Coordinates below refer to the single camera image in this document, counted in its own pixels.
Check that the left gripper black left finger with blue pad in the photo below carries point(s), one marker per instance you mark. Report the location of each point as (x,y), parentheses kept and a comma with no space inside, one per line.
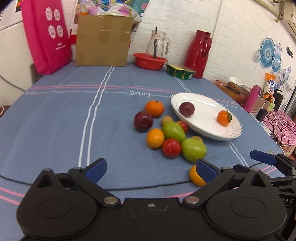
(87,178)

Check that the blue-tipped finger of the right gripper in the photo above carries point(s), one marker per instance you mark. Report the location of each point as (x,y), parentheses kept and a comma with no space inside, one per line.
(263,157)

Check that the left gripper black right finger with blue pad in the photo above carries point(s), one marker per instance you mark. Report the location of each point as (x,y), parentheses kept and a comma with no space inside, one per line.
(216,180)

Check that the green apple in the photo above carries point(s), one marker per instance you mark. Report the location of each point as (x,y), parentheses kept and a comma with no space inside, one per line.
(193,149)

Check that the red tomato front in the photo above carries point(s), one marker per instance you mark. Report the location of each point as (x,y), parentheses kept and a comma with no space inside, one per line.
(171,148)

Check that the green mango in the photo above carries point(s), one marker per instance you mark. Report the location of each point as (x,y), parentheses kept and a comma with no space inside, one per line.
(173,130)

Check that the small orange front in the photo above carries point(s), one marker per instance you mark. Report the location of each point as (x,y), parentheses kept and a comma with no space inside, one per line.
(155,138)

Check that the brown longan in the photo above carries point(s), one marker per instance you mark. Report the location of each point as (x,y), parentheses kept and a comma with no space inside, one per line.
(166,119)
(197,138)

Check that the dark red plum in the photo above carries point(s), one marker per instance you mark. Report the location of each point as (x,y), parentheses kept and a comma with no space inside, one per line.
(143,121)

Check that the large orange mandarin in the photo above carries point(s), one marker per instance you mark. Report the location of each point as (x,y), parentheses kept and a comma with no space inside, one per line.
(155,108)

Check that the pink floral cloth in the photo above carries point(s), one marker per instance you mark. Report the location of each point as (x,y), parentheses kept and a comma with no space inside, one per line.
(281,126)

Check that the black power adapter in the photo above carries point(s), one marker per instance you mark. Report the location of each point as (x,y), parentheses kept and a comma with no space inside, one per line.
(260,114)

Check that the white oval plate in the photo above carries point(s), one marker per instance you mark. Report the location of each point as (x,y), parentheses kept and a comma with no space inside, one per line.
(204,119)

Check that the pink water bottle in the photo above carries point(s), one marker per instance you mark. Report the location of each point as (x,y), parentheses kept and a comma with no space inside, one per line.
(252,97)

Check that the mandarin with green leaf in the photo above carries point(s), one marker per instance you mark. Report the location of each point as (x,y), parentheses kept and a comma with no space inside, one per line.
(224,118)

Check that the blue striped tablecloth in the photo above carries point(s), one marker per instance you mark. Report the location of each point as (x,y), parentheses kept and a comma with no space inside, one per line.
(79,114)

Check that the dark plum in plate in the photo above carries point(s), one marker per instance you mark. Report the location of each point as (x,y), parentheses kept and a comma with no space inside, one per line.
(187,109)

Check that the orange brown tray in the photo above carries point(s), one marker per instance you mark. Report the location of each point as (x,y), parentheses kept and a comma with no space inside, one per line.
(239,97)

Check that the orange snack packet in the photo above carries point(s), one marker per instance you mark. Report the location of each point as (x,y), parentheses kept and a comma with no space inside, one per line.
(269,83)

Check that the green instant noodle bowl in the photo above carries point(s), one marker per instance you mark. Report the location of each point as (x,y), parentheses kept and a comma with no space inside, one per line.
(179,71)

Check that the red thermos jug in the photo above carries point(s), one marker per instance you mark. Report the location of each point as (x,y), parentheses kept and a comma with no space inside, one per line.
(198,52)

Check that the red plastic basket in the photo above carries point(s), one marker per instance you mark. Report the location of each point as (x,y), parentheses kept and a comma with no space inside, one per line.
(147,61)

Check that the brown cardboard box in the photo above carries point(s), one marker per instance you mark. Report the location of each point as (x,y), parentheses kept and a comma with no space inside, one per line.
(103,40)

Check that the black straw in pitcher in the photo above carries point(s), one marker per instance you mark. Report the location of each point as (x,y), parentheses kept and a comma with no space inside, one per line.
(155,43)

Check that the pink shopping bag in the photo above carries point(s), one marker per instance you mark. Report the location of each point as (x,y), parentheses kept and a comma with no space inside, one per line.
(46,34)

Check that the glass pitcher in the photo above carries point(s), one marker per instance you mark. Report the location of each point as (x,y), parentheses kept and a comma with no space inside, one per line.
(163,44)

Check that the white air conditioner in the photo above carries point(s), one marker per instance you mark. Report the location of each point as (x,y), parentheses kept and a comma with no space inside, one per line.
(287,16)

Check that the floral fabric in box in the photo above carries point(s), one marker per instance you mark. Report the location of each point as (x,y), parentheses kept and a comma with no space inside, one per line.
(115,8)

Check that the blue decorative wall fans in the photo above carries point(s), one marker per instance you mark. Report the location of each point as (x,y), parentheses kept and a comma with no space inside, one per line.
(269,56)

